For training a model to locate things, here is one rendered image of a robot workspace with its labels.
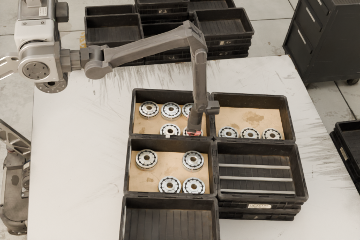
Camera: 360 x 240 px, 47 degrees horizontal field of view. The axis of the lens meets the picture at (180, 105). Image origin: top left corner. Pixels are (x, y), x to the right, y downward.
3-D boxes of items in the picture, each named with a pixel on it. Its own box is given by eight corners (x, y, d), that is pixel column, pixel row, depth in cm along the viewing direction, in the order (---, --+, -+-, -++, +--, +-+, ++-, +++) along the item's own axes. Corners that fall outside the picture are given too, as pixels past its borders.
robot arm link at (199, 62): (187, 31, 155) (193, 53, 150) (202, 28, 156) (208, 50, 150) (192, 95, 192) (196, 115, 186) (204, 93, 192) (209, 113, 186)
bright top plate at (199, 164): (181, 167, 194) (181, 166, 193) (183, 149, 200) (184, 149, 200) (202, 170, 193) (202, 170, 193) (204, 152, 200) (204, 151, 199)
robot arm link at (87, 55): (75, 48, 150) (75, 60, 147) (104, 46, 151) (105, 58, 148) (77, 65, 157) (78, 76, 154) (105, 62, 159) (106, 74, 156)
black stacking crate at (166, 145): (124, 206, 184) (123, 194, 175) (128, 150, 203) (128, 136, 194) (213, 209, 186) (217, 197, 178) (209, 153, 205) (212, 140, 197)
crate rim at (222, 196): (216, 199, 179) (217, 196, 177) (212, 142, 198) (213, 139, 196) (308, 202, 181) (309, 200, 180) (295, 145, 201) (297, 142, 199)
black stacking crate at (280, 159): (214, 209, 186) (217, 197, 178) (210, 153, 205) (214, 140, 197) (301, 211, 189) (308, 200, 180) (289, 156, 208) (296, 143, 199)
